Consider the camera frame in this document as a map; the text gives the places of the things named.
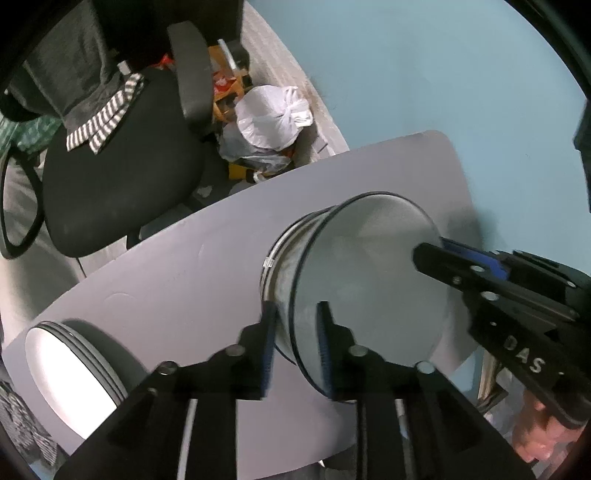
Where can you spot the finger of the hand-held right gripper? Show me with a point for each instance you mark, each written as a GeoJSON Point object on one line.
{"type": "Point", "coordinates": [443, 265]}
{"type": "Point", "coordinates": [475, 256]}

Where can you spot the wooden board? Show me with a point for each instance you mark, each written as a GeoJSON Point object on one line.
{"type": "Point", "coordinates": [490, 381]}

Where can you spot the yellow box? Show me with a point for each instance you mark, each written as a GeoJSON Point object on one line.
{"type": "Point", "coordinates": [228, 87]}

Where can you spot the clear plastic bag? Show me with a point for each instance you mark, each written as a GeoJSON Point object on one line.
{"type": "Point", "coordinates": [249, 152]}

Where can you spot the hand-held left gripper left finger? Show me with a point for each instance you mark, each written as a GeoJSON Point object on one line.
{"type": "Point", "coordinates": [268, 341]}

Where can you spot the black office chair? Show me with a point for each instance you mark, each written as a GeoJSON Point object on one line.
{"type": "Point", "coordinates": [115, 184]}

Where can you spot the dark grey garment striped cuffs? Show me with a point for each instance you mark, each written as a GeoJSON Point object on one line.
{"type": "Point", "coordinates": [69, 60]}

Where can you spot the white plastic bag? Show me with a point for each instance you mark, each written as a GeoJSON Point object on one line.
{"type": "Point", "coordinates": [270, 115]}

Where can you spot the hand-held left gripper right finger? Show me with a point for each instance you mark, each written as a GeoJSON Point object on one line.
{"type": "Point", "coordinates": [324, 350]}

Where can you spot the green checked tablecloth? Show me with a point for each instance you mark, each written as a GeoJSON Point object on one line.
{"type": "Point", "coordinates": [32, 131]}

